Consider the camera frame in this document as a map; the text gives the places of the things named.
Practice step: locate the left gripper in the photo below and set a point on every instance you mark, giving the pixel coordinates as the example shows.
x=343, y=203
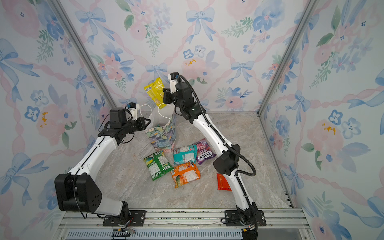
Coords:
x=142, y=125

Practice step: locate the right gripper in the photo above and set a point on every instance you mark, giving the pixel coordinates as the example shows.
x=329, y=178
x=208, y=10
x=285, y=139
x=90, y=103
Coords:
x=167, y=95

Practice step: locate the floral paper gift bag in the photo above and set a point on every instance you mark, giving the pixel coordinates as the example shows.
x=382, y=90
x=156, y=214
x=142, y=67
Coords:
x=161, y=132

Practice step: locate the yellow snack packet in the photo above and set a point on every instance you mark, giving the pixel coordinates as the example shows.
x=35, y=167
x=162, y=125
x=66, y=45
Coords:
x=155, y=92

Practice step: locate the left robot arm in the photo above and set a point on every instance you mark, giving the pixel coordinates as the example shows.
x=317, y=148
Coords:
x=77, y=190

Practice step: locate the purple Fox's candy bag upper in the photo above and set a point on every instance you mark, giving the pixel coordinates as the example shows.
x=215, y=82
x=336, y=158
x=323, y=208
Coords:
x=204, y=151

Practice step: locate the green snack packet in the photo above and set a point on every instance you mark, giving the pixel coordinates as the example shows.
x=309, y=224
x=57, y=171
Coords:
x=158, y=165

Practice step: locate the teal snack packet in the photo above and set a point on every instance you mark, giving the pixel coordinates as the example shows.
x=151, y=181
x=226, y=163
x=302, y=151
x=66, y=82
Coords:
x=185, y=154

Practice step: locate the orange snack packet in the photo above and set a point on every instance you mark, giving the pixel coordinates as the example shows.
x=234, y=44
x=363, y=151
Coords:
x=185, y=173

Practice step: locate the red snack packet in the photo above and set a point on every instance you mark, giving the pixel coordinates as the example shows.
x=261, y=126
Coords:
x=223, y=184

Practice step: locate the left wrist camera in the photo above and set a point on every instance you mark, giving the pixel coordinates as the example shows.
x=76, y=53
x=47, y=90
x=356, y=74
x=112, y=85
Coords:
x=133, y=108

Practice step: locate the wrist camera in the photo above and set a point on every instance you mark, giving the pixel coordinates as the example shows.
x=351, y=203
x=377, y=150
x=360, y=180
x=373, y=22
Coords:
x=173, y=78
x=133, y=108

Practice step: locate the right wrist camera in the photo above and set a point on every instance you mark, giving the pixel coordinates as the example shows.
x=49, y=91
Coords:
x=173, y=78

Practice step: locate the left corner aluminium post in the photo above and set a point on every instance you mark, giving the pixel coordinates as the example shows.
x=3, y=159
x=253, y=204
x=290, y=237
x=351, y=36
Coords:
x=64, y=19

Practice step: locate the corner aluminium post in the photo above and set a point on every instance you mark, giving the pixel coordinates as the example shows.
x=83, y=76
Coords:
x=291, y=47
x=64, y=19

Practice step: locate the right corner aluminium post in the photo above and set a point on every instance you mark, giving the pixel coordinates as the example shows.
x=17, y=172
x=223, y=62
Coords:
x=291, y=47

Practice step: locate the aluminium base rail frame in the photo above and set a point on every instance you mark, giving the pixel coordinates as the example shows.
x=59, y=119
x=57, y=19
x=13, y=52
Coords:
x=187, y=224

